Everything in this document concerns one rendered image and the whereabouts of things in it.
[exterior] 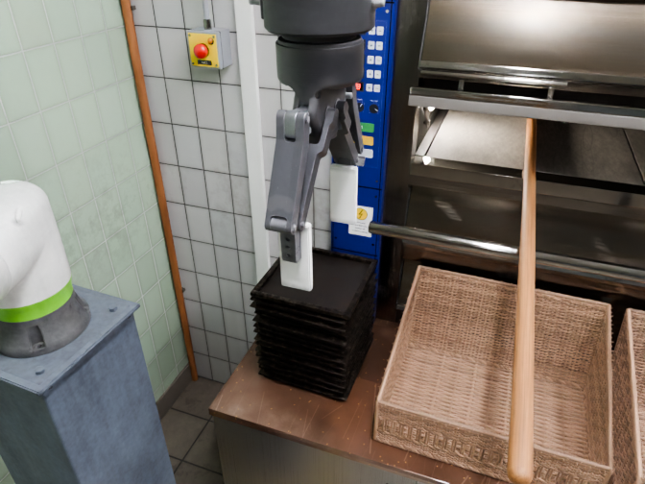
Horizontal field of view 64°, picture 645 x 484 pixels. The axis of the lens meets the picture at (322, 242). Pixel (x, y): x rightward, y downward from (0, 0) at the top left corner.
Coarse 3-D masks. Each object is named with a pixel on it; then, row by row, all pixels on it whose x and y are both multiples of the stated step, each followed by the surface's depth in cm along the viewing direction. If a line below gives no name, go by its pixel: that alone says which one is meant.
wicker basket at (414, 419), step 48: (432, 288) 162; (480, 288) 156; (432, 336) 166; (576, 336) 150; (384, 384) 134; (432, 384) 154; (480, 384) 154; (576, 384) 154; (384, 432) 135; (432, 432) 129; (480, 432) 123; (576, 432) 140; (576, 480) 128
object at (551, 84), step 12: (420, 72) 125; (432, 72) 123; (444, 72) 123; (456, 72) 122; (516, 84) 118; (528, 84) 117; (540, 84) 116; (552, 84) 116; (564, 84) 115; (552, 96) 117
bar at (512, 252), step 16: (384, 224) 119; (416, 240) 117; (432, 240) 115; (448, 240) 114; (464, 240) 113; (480, 240) 113; (512, 256) 110; (544, 256) 108; (560, 256) 107; (576, 256) 107; (592, 272) 106; (608, 272) 105; (624, 272) 104; (640, 272) 103
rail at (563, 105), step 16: (432, 96) 122; (448, 96) 121; (464, 96) 119; (480, 96) 118; (496, 96) 117; (512, 96) 116; (592, 112) 112; (608, 112) 111; (624, 112) 110; (640, 112) 109
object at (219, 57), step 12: (192, 36) 144; (204, 36) 142; (216, 36) 141; (228, 36) 147; (192, 48) 145; (216, 48) 143; (228, 48) 148; (192, 60) 147; (204, 60) 146; (216, 60) 145; (228, 60) 149
